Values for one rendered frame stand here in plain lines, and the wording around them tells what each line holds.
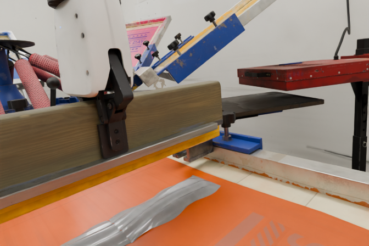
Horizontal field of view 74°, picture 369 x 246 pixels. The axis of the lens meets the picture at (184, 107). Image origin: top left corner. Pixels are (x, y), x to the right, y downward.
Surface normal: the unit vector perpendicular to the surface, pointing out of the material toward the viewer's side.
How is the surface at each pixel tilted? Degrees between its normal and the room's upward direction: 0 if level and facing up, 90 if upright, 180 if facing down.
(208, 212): 0
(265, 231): 0
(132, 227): 33
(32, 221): 0
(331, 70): 91
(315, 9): 90
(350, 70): 89
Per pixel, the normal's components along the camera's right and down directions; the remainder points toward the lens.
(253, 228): -0.09, -0.98
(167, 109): 0.68, 0.07
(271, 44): -0.73, 0.19
